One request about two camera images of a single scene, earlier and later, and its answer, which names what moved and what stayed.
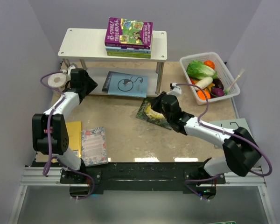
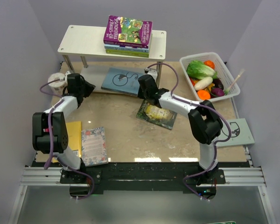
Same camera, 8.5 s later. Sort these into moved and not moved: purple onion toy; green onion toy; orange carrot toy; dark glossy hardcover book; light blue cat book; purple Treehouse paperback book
Moved: light blue cat book; dark glossy hardcover book
Not moved: purple onion toy; purple Treehouse paperback book; green onion toy; orange carrot toy
